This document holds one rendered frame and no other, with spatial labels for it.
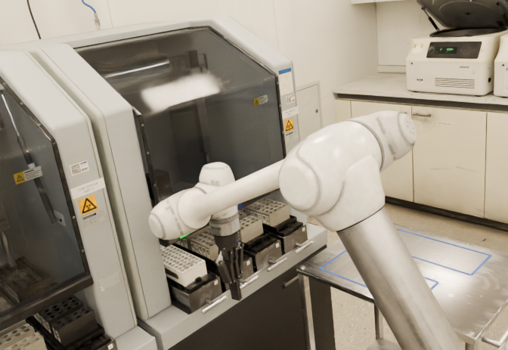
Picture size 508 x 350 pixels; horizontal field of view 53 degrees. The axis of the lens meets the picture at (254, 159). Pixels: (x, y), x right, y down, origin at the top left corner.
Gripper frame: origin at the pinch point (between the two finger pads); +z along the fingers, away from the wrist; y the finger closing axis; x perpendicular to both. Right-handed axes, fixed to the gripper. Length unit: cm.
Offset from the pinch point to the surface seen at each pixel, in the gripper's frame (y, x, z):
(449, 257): -45, 53, 3
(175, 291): 3.0, -23.8, 4.8
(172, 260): -3.2, -28.6, -2.6
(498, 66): -225, 39, -26
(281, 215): -49, -12, -1
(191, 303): 4.0, -16.1, 6.9
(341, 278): -20.9, 26.2, 2.5
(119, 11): -84, -118, -86
